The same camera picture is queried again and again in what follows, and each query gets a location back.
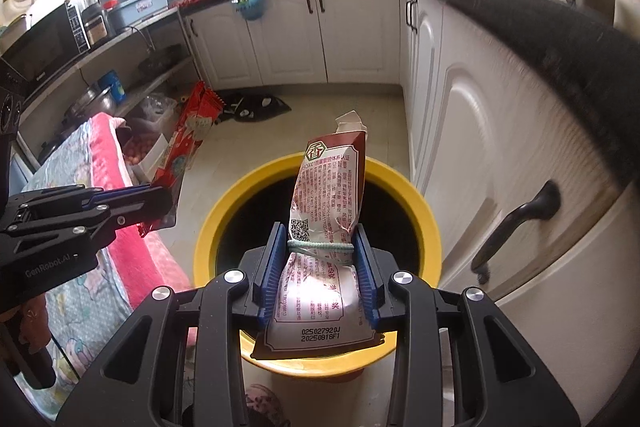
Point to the white box of red fruit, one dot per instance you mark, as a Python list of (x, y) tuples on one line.
[(142, 152)]

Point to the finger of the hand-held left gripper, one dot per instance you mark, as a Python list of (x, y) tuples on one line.
[(135, 214), (125, 194)]

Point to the metal bowl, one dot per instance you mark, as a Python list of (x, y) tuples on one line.
[(92, 99)]

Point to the person's pink slipper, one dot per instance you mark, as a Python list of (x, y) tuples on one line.
[(265, 404)]

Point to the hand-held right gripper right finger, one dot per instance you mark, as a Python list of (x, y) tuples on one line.
[(365, 277)]

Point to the red snack packet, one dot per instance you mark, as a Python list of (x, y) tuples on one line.
[(187, 137)]

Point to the white kitchen cabinets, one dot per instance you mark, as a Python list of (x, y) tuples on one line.
[(285, 37)]

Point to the black microwave oven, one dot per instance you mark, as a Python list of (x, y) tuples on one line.
[(40, 42)]

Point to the person's left forearm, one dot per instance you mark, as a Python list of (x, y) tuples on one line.
[(37, 322)]

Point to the light green rubber band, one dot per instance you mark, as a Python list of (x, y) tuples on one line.
[(320, 248)]

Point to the blue hanging basket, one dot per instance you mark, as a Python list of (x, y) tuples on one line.
[(250, 9)]

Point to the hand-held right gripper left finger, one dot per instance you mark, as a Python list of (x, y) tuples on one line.
[(272, 267)]

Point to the black pan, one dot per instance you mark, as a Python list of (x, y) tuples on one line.
[(160, 59)]

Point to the blue dish rack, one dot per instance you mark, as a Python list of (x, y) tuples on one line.
[(135, 9)]

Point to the silver small appliance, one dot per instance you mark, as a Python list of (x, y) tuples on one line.
[(96, 29)]

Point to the blue can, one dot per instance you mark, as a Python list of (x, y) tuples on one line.
[(114, 87)]

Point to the clear plastic bag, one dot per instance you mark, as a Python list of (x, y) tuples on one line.
[(157, 107)]

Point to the metal shelf rack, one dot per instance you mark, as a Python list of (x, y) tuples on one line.
[(160, 74)]

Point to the pink fluffy blanket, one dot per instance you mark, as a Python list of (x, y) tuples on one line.
[(150, 267)]

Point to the light blue printed blanket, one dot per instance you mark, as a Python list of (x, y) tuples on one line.
[(85, 307)]

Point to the red and white snack bag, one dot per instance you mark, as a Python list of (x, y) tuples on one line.
[(325, 197)]

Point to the yellow rimmed trash bin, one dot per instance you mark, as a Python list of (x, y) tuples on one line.
[(235, 192)]

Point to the black stone countertop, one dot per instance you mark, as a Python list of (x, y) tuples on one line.
[(500, 12)]

